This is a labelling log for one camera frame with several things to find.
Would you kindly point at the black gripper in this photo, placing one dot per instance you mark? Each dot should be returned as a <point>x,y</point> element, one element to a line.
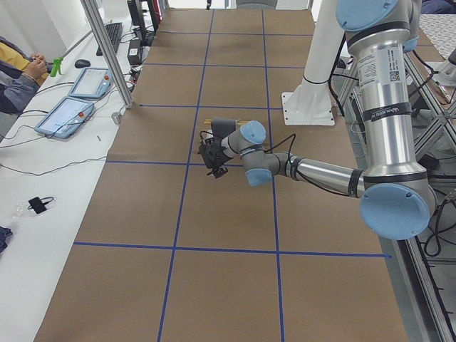
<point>213,159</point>

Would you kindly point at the grey blue towel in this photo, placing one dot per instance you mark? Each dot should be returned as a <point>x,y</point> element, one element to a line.
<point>222,127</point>

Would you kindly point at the wooden rack rod left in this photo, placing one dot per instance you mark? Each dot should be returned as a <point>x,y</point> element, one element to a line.
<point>239,122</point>

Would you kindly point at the black power box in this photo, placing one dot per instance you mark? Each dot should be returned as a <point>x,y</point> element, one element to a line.
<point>135,51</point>

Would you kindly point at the teach pendant upper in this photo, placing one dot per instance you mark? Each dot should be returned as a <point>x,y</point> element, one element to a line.
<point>92,83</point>

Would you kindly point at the teach pendant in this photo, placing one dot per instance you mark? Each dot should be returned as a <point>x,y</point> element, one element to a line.
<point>65,118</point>
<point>92,83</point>

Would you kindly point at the teach pendant lower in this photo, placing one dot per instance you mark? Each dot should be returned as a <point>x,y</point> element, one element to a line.
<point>65,118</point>

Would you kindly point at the black monitor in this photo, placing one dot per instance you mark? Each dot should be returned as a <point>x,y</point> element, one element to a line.
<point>137,15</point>

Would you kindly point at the black keyboard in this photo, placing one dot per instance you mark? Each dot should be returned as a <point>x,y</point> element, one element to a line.
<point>114,32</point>

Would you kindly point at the black computer mouse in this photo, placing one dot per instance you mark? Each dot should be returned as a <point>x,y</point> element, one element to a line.
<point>82,63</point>

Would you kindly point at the seated person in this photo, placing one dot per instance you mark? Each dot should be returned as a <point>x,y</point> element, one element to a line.
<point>21,77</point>

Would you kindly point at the aluminium frame post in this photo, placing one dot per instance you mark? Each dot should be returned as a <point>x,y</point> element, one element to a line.
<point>98,28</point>

